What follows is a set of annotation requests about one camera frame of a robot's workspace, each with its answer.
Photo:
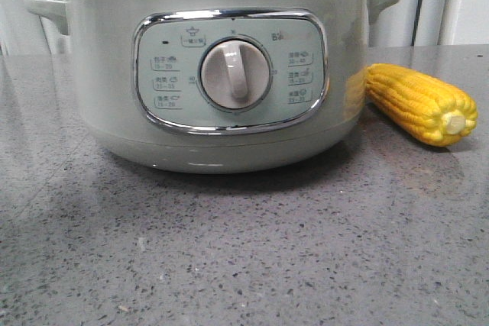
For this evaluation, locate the pale green electric pot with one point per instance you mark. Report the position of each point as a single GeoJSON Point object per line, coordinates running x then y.
{"type": "Point", "coordinates": [136, 70]}

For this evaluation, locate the yellow corn cob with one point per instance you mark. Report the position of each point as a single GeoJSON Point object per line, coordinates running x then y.
{"type": "Point", "coordinates": [430, 110]}

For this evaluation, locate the white pot timer knob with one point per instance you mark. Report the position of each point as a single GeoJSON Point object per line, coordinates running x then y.
{"type": "Point", "coordinates": [235, 74]}

